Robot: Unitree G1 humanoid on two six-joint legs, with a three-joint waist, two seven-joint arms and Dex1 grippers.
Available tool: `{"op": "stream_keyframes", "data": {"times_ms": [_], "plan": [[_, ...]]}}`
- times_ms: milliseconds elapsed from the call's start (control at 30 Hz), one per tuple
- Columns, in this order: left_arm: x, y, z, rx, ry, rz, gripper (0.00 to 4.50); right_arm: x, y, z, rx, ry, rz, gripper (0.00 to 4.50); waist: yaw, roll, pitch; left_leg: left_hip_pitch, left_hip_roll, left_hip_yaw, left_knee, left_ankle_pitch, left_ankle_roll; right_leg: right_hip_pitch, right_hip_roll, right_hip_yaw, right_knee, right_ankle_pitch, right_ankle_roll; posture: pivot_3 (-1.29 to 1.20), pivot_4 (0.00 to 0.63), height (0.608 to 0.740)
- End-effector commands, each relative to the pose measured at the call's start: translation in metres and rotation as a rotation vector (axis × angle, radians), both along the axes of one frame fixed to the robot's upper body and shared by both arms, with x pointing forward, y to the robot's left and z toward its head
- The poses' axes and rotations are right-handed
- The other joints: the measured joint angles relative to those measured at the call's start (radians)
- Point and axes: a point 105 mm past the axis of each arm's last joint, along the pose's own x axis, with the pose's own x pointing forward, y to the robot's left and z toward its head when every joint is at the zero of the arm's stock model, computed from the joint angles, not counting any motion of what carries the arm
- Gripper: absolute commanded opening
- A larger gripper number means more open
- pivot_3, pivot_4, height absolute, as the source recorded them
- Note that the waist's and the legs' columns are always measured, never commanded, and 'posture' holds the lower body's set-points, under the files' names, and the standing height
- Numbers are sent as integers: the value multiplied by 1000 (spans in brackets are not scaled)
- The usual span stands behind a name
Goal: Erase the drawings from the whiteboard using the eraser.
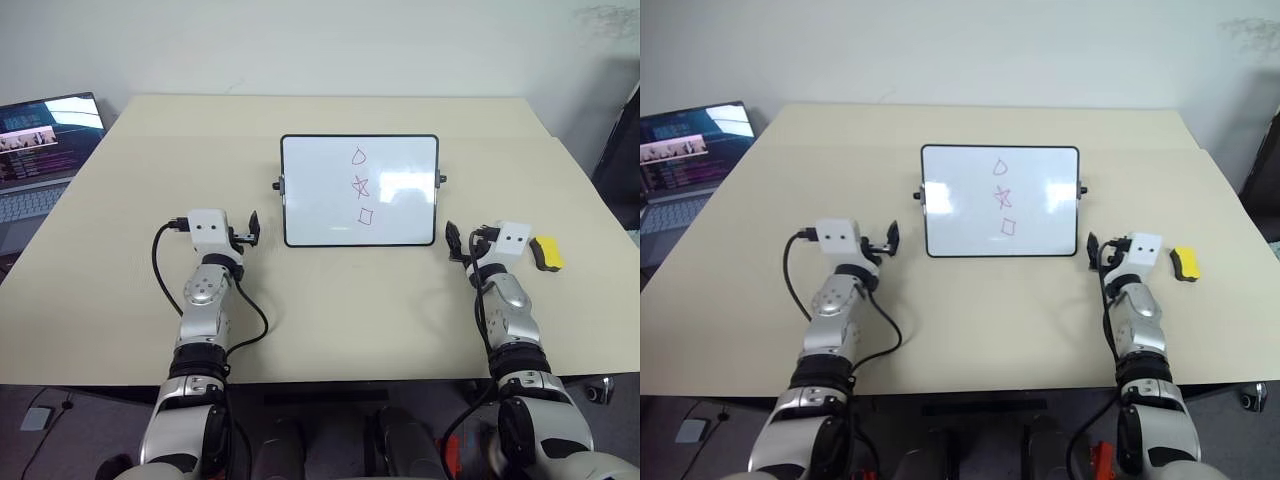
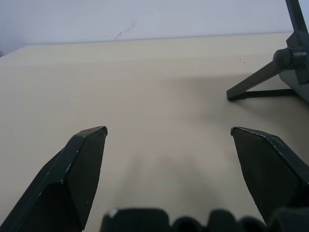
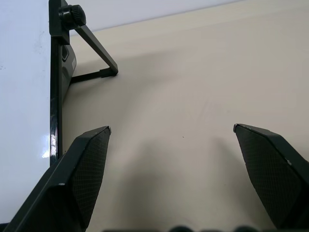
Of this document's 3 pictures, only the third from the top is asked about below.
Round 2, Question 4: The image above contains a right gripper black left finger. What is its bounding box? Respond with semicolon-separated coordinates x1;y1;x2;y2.
3;125;112;232

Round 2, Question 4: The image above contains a black-framed whiteboard with stand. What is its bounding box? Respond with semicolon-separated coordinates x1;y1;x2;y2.
0;0;119;167

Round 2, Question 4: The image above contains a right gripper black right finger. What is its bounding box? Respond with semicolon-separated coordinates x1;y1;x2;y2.
233;123;309;232

